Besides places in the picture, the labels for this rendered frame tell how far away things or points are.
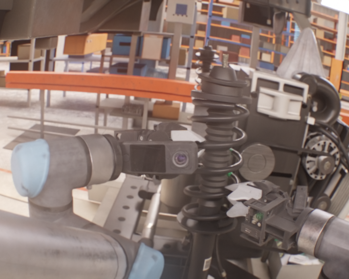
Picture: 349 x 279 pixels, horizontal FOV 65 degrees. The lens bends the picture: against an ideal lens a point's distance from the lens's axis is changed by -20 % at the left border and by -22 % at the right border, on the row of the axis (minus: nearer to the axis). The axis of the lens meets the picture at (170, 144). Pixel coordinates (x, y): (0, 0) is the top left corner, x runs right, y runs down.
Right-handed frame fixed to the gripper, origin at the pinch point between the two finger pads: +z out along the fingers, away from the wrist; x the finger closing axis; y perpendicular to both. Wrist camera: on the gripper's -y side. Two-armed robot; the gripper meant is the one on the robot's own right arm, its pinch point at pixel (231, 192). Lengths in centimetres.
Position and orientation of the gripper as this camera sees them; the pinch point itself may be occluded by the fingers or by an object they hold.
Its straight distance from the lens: 66.4
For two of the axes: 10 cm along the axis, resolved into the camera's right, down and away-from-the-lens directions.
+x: 0.4, 9.6, 2.9
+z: -5.8, -2.1, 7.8
